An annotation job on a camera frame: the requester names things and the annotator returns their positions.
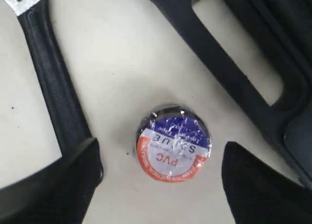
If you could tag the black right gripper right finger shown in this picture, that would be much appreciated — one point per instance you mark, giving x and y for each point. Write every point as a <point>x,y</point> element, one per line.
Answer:
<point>257,194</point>

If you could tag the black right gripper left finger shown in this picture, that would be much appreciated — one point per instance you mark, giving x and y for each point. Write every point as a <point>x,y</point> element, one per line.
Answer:
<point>58,194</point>

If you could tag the black plastic tool case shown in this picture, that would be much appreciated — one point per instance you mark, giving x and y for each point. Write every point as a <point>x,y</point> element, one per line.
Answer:
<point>211,64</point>

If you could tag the black PVC electrical tape roll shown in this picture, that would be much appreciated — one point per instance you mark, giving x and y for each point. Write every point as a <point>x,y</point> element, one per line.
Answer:
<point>172,144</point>

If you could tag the chrome adjustable wrench black handle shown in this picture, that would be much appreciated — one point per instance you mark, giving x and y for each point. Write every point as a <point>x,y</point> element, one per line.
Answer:
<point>62,102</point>

